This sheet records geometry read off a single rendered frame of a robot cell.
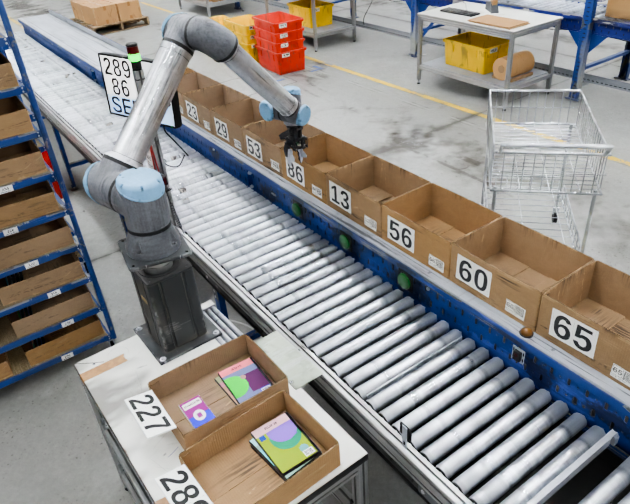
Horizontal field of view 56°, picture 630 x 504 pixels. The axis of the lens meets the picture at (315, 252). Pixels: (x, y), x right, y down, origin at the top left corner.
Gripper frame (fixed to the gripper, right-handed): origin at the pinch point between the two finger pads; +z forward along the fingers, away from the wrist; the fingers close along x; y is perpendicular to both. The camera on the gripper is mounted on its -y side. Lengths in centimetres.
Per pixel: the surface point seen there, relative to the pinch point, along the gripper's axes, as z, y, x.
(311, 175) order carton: 5.5, 8.3, 3.5
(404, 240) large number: 11, 74, 3
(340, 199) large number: 9.3, 31.0, 3.4
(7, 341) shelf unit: 71, -56, -145
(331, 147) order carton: 7.2, -14.4, 32.3
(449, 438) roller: 30, 144, -42
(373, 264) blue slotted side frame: 30, 57, 1
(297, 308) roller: 31, 60, -42
